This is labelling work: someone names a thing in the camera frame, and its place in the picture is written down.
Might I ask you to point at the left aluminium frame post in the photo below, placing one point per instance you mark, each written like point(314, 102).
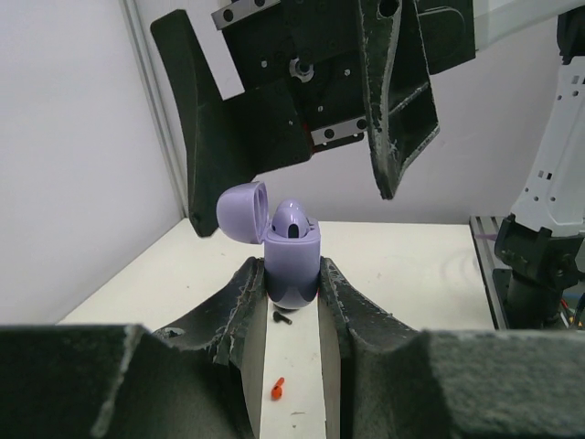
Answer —
point(145, 65)

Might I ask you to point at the purple charging case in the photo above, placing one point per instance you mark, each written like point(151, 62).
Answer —
point(291, 266)

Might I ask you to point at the red earbud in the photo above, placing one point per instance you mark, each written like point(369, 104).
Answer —
point(277, 389)

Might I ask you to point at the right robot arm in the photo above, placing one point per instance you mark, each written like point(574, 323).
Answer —
point(540, 238)

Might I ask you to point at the purple earbud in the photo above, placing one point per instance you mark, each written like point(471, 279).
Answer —
point(290, 220)

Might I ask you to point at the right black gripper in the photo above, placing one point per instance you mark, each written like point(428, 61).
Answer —
point(316, 75)

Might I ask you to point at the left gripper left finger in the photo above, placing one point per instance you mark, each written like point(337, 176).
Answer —
point(197, 377)

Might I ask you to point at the black earbud small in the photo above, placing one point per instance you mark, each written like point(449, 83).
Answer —
point(279, 317)

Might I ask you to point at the aluminium mounting rail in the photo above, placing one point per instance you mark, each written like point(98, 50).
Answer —
point(494, 273)

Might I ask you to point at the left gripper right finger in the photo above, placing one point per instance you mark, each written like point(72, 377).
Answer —
point(384, 379)

